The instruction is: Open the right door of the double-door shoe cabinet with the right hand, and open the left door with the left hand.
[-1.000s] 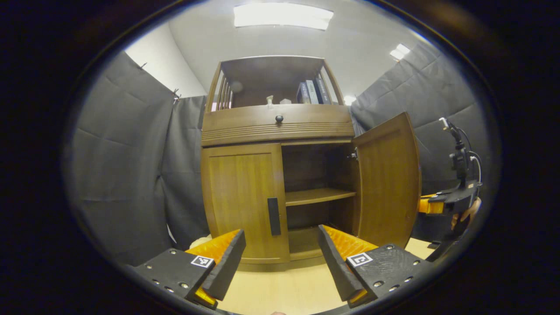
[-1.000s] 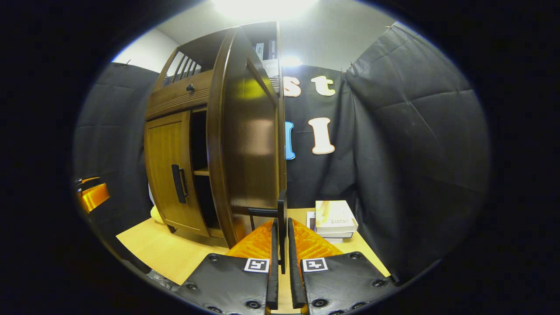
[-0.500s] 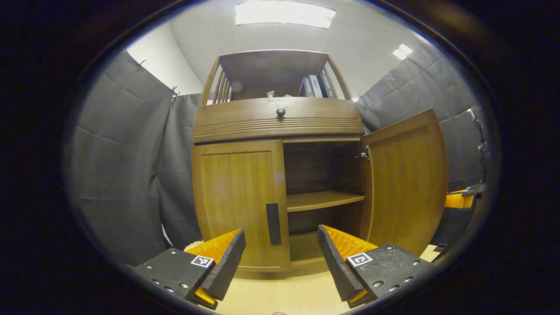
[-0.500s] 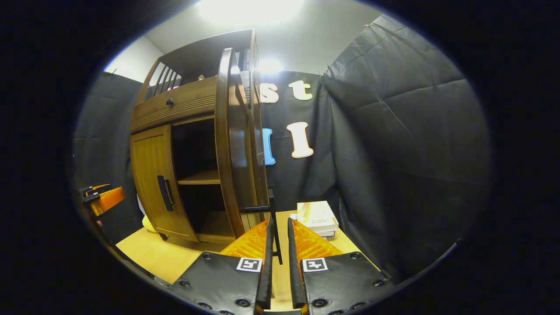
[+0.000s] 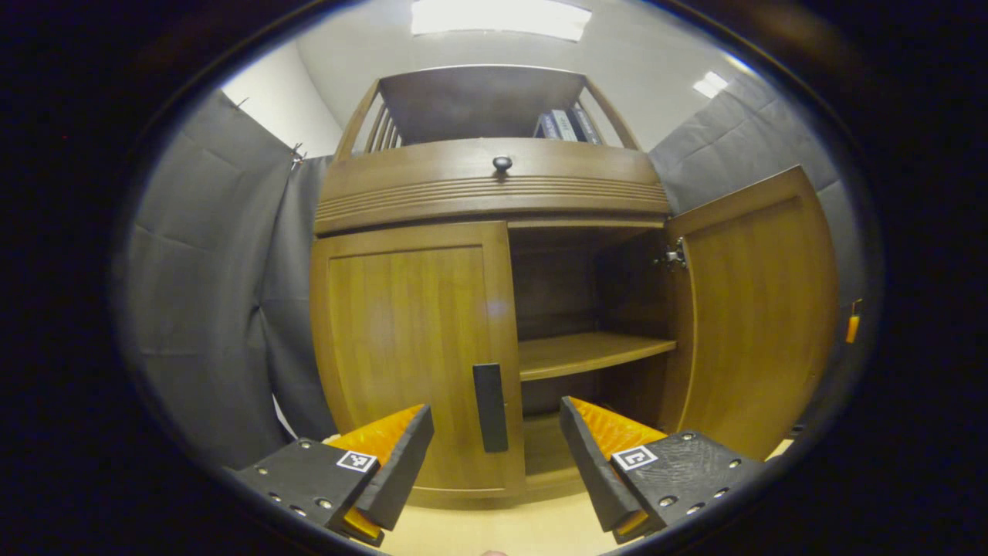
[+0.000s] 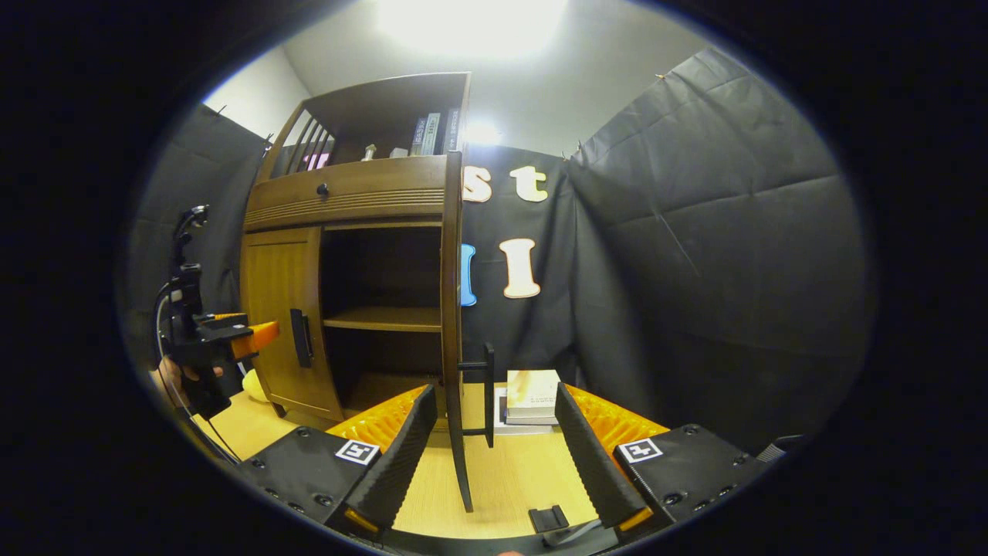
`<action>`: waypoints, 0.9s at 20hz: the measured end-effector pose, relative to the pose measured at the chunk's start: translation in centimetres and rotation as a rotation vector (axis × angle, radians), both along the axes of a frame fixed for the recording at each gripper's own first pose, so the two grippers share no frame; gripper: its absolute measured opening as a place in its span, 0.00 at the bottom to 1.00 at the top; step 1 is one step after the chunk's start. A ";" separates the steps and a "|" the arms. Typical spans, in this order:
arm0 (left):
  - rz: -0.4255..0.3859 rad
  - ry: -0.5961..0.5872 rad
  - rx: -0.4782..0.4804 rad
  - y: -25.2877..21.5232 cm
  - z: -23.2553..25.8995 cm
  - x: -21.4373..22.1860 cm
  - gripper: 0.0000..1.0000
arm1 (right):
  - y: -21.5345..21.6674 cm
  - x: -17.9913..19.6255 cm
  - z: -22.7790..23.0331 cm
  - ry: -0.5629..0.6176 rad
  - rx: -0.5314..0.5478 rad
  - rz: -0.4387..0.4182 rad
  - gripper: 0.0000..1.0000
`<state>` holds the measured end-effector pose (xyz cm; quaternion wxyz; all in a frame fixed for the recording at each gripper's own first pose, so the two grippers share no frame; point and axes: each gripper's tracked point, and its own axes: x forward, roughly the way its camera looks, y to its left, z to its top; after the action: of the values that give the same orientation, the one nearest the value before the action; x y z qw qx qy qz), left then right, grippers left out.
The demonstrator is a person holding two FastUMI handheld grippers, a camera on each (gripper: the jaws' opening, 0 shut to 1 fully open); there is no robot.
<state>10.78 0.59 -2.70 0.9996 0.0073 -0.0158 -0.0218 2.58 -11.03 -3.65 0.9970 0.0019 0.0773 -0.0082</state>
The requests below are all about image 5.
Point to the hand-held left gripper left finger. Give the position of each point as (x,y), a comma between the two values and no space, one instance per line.
(397,479)

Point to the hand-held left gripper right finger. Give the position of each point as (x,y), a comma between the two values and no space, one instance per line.
(590,471)

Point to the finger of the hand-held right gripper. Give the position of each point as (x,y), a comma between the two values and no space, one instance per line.
(852,330)

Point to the wooden shoe cabinet door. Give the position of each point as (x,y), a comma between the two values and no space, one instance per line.
(401,332)
(756,324)

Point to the wooden double-door shoe cabinet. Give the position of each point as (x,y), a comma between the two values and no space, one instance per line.
(478,100)

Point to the metal door hinge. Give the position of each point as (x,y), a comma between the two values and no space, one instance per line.
(675,255)

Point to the wooden inner shelf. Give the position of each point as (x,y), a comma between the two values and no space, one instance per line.
(587,354)

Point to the small ceiling light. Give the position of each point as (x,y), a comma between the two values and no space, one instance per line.
(710,83)

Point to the wooden drawer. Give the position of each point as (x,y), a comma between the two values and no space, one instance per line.
(579,170)

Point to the black drawer knob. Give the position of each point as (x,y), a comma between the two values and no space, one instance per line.
(502,164)

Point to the dark grey book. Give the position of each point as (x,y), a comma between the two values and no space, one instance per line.
(587,126)

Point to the metal cloth clip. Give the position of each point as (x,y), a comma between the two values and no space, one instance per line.
(297,157)

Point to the light grey book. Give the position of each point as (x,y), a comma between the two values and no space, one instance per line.
(565,126)

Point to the dark blue book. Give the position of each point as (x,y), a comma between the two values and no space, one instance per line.
(548,127)

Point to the large ceiling light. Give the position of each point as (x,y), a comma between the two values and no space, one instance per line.
(502,17)

